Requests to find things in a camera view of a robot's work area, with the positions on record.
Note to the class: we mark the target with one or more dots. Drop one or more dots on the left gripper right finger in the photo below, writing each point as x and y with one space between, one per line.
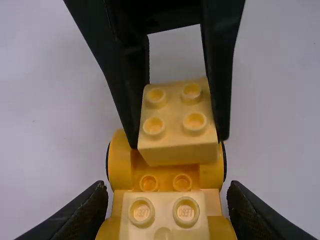
257 217

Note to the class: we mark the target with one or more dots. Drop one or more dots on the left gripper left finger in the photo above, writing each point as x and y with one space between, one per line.
75 215

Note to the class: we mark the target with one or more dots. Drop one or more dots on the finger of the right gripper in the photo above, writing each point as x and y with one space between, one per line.
220 62

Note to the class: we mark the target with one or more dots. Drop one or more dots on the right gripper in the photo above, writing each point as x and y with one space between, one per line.
155 15

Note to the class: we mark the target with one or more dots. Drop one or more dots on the yellow toy brick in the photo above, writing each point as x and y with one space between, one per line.
175 140

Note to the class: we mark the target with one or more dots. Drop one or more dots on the yellow toy car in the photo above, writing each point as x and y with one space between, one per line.
162 207

